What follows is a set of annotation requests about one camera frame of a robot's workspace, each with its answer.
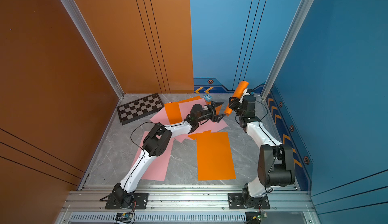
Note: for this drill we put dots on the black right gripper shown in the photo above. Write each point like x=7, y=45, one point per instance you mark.
x=236, y=101

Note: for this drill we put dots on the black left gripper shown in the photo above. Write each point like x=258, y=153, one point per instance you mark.
x=214, y=118

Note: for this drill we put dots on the large orange paper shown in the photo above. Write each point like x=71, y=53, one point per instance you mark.
x=214, y=157
x=242, y=86

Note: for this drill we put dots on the large curved pink paper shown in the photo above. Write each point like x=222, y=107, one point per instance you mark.
x=158, y=169

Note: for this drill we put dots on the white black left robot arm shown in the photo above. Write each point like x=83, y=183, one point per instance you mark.
x=154, y=145

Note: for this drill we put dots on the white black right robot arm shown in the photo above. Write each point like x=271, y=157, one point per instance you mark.
x=276, y=166

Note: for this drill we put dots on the small blue toy box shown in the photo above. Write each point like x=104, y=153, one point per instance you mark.
x=208, y=98

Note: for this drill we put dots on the pink paper top right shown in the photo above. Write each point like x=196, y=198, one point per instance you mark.
x=183, y=130

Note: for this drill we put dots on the orange paper front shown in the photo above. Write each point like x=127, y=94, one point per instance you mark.
x=175, y=114

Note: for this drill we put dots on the pink paper underneath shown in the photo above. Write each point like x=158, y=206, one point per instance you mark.
x=160, y=117

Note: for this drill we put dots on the black grey chessboard case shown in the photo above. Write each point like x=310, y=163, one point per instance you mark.
x=139, y=108

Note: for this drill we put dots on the right green circuit board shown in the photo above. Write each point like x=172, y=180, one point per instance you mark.
x=255, y=217

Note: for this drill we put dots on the green circuit board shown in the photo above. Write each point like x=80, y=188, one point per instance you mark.
x=125, y=218
x=255, y=217

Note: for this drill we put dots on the left green circuit board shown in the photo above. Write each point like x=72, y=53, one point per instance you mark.
x=125, y=218

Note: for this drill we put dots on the ventilation grille strip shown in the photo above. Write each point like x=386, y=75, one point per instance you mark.
x=164, y=217

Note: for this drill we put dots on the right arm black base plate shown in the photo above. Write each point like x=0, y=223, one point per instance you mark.
x=239, y=201

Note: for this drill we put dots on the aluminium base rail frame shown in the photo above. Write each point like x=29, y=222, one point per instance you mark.
x=288, y=205

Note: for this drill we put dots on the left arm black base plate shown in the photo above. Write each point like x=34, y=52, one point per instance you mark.
x=138, y=201

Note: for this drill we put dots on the right aluminium corner post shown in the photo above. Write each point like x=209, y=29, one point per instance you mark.
x=287, y=44

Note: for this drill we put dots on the aluminium corner post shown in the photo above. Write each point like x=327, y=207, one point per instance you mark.
x=287, y=44
x=88, y=37

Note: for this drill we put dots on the left aluminium corner post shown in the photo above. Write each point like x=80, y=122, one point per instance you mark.
x=88, y=37

